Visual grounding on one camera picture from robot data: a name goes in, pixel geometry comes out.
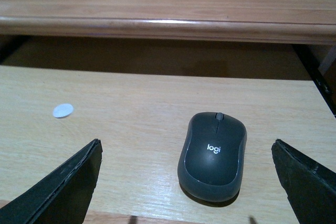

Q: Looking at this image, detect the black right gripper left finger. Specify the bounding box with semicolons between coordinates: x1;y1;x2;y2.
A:
1;139;102;223

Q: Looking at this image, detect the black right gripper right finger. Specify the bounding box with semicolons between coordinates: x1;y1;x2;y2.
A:
271;139;335;223

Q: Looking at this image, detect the black Logitech wireless mouse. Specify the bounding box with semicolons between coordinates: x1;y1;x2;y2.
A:
177;112;247;202

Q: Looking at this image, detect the wooden keyboard tray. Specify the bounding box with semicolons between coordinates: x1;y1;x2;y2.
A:
1;66;335;223

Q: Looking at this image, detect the white round sticker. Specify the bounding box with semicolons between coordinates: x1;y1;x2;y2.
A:
53;103;74;119

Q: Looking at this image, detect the wooden desk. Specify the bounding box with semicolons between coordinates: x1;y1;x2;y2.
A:
1;0;335;55

